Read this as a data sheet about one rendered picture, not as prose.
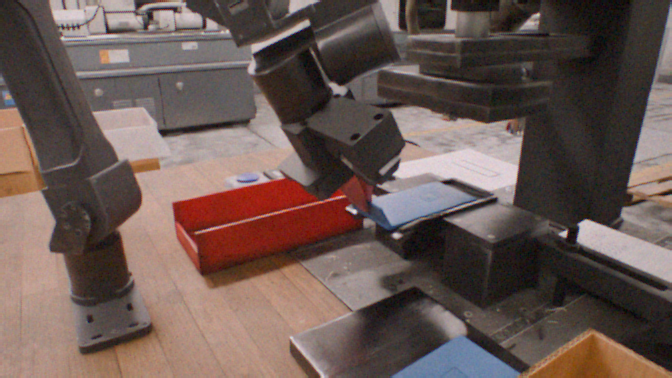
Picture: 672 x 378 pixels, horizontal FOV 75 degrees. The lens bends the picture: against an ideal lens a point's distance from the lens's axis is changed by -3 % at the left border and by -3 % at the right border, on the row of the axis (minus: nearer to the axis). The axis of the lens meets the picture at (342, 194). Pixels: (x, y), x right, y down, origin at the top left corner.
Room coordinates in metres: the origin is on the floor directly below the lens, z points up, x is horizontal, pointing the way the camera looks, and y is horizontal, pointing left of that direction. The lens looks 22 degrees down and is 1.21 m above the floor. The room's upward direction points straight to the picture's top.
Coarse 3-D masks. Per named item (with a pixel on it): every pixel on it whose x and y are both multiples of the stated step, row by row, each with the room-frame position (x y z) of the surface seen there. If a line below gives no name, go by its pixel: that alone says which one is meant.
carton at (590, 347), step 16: (592, 336) 0.29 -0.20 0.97; (560, 352) 0.27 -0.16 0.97; (576, 352) 0.28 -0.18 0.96; (592, 352) 0.29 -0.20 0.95; (608, 352) 0.28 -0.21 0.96; (624, 352) 0.27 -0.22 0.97; (544, 368) 0.26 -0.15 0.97; (560, 368) 0.27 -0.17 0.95; (576, 368) 0.28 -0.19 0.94; (592, 368) 0.28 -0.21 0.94; (608, 368) 0.27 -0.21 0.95; (624, 368) 0.27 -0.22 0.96; (640, 368) 0.26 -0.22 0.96; (656, 368) 0.25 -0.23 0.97
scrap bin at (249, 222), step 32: (224, 192) 0.62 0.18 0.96; (256, 192) 0.65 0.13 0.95; (288, 192) 0.68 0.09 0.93; (192, 224) 0.59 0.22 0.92; (224, 224) 0.62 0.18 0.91; (256, 224) 0.53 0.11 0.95; (288, 224) 0.55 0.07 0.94; (320, 224) 0.58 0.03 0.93; (352, 224) 0.61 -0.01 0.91; (192, 256) 0.51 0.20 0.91; (224, 256) 0.50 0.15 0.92; (256, 256) 0.53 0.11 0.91
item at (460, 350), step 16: (432, 352) 0.32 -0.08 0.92; (448, 352) 0.32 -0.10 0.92; (464, 352) 0.32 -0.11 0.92; (480, 352) 0.32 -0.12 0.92; (416, 368) 0.30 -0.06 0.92; (432, 368) 0.30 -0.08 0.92; (448, 368) 0.30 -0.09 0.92; (464, 368) 0.30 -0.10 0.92; (480, 368) 0.30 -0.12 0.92; (496, 368) 0.30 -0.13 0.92
